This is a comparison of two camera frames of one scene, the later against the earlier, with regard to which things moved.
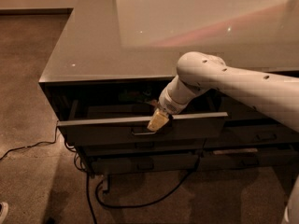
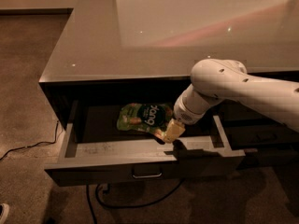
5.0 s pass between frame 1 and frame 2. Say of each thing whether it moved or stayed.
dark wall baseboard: stayed
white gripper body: moved
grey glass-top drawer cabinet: stayed
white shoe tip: stayed
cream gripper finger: moved
